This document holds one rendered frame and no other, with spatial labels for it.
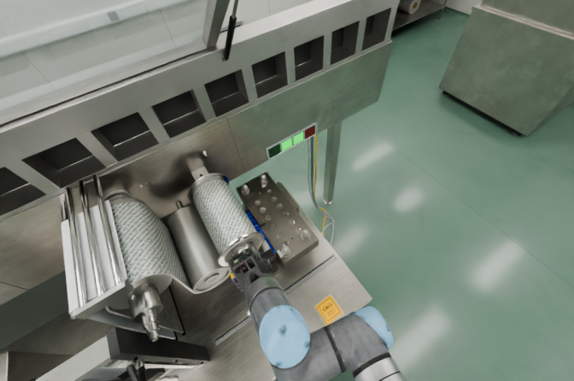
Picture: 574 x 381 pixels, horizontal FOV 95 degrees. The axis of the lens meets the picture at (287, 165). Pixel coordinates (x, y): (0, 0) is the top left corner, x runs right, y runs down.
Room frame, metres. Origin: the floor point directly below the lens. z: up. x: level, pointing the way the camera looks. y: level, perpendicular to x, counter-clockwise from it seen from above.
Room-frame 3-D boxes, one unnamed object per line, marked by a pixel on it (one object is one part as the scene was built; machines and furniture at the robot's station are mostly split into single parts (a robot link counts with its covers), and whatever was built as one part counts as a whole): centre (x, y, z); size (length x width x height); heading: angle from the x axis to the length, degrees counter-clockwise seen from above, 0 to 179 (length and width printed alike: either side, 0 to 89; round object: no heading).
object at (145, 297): (0.16, 0.37, 1.33); 0.06 x 0.06 x 0.06; 27
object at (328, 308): (0.17, -0.09, 0.91); 0.07 x 0.07 x 0.02; 27
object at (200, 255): (0.36, 0.33, 1.17); 0.26 x 0.12 x 0.12; 27
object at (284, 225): (0.53, 0.08, 1.00); 0.40 x 0.16 x 0.06; 27
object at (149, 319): (0.11, 0.35, 1.33); 0.06 x 0.03 x 0.03; 27
